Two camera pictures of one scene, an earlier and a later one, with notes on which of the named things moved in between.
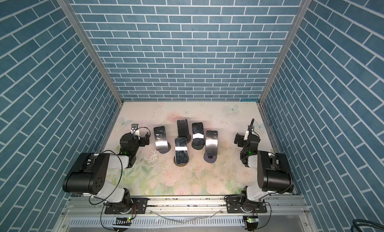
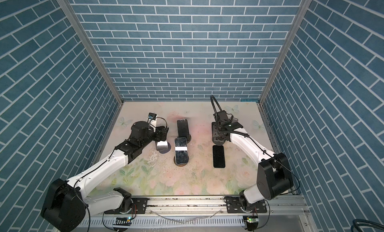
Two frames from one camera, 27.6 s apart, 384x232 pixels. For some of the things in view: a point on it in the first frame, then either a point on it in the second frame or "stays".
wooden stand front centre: x=181 y=165 stays
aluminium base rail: x=95 y=207 stays
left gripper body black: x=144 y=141 → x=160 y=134
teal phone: x=181 y=148 stays
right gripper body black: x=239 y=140 → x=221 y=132
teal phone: x=183 y=129 stays
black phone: x=198 y=130 → x=218 y=156
